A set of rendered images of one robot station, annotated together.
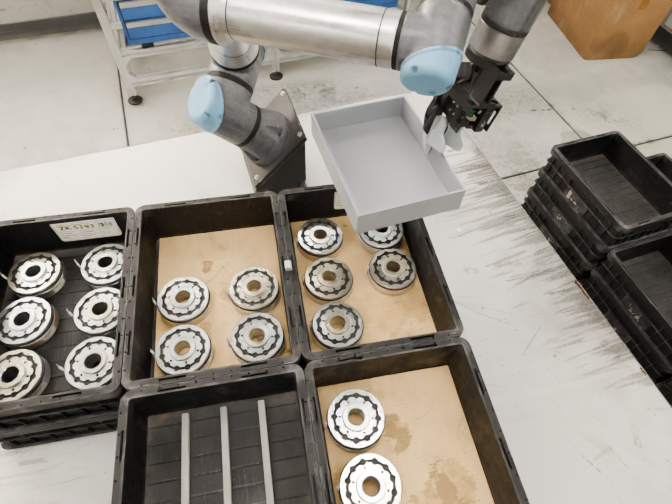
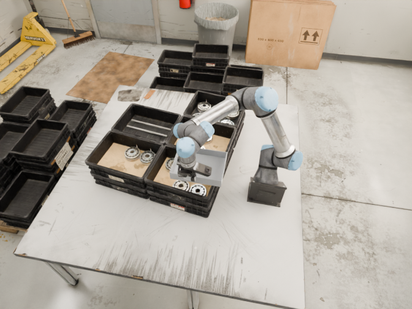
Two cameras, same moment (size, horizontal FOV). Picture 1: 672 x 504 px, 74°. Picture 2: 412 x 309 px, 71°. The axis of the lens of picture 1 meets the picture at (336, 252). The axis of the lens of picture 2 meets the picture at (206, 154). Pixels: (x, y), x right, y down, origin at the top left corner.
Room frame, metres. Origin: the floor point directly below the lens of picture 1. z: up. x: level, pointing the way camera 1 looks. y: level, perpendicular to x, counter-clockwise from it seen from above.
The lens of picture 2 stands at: (1.19, -0.88, 2.29)
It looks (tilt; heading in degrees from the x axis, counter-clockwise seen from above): 49 degrees down; 123
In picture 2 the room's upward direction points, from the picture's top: straight up
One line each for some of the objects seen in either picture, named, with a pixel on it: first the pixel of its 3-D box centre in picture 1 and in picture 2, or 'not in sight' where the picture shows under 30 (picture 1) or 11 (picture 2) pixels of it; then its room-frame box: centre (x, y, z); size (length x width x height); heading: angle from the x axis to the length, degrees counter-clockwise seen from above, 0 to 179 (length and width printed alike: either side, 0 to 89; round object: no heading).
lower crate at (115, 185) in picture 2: not in sight; (130, 169); (0.12, -0.15, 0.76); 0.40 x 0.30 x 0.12; 14
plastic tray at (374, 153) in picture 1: (382, 159); (199, 165); (0.63, -0.08, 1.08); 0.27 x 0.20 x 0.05; 22
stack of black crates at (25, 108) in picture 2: not in sight; (34, 118); (-1.37, 0.00, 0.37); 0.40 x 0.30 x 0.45; 113
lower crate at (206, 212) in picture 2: not in sight; (186, 186); (0.51, -0.05, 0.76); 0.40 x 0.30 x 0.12; 14
